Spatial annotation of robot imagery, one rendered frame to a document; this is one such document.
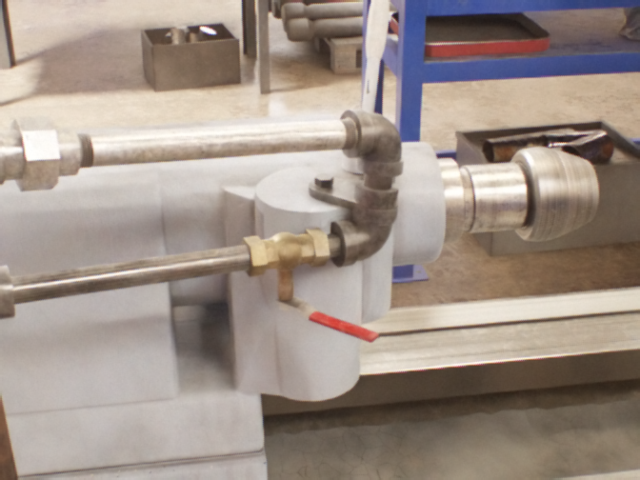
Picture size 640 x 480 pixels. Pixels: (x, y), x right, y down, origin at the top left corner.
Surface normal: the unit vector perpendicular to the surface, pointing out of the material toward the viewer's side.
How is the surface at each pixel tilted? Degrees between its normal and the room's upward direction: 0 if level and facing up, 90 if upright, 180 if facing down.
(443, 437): 2
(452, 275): 0
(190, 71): 90
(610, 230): 90
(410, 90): 90
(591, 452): 9
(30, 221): 82
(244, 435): 61
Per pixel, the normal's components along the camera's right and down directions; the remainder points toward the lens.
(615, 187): 0.21, 0.45
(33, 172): 0.44, 0.57
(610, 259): 0.00, -0.89
